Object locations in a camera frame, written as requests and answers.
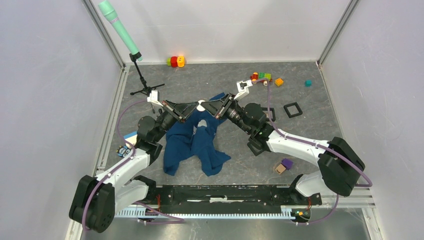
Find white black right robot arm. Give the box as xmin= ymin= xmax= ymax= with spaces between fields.
xmin=199 ymin=94 xmax=365 ymax=204

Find black square frame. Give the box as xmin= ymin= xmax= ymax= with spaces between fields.
xmin=261 ymin=107 xmax=276 ymax=122
xmin=247 ymin=141 xmax=267 ymax=156
xmin=283 ymin=102 xmax=303 ymax=119

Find tan wooden cube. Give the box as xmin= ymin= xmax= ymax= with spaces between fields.
xmin=274 ymin=163 xmax=287 ymax=175

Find mint green microphone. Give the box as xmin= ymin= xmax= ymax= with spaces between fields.
xmin=98 ymin=0 xmax=143 ymax=62

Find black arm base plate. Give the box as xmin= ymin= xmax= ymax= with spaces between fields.
xmin=141 ymin=184 xmax=323 ymax=214

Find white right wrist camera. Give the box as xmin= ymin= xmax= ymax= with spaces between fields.
xmin=234 ymin=79 xmax=253 ymax=101

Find teal small cube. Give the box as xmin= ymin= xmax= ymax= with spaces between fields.
xmin=304 ymin=79 xmax=312 ymax=87

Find blue white block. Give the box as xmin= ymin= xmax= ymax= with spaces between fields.
xmin=123 ymin=131 xmax=137 ymax=144

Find blue patterned toy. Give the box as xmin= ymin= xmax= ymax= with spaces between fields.
xmin=116 ymin=145 xmax=132 ymax=158

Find purple cube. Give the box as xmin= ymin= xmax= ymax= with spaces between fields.
xmin=281 ymin=158 xmax=294 ymax=170

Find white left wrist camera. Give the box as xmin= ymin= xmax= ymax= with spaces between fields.
xmin=146 ymin=90 xmax=164 ymax=108

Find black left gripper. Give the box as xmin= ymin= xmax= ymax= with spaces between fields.
xmin=153 ymin=99 xmax=200 ymax=142

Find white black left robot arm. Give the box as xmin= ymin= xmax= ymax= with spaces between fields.
xmin=68 ymin=100 xmax=199 ymax=233

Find colourful toy block train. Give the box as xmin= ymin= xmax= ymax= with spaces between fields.
xmin=249 ymin=72 xmax=273 ymax=86

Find black tripod microphone stand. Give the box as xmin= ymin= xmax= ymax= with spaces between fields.
xmin=129 ymin=52 xmax=165 ymax=96

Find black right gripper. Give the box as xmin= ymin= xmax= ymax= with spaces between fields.
xmin=200 ymin=93 xmax=252 ymax=135

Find blue Mickey Mouse t-shirt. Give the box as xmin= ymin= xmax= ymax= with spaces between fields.
xmin=163 ymin=109 xmax=231 ymax=177

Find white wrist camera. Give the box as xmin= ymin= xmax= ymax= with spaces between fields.
xmin=234 ymin=79 xmax=253 ymax=101
xmin=146 ymin=90 xmax=164 ymax=108

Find red green orange toy blocks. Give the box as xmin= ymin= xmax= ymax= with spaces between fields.
xmin=166 ymin=55 xmax=186 ymax=68

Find orange toy brick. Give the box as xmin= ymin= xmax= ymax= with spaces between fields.
xmin=274 ymin=78 xmax=284 ymax=87

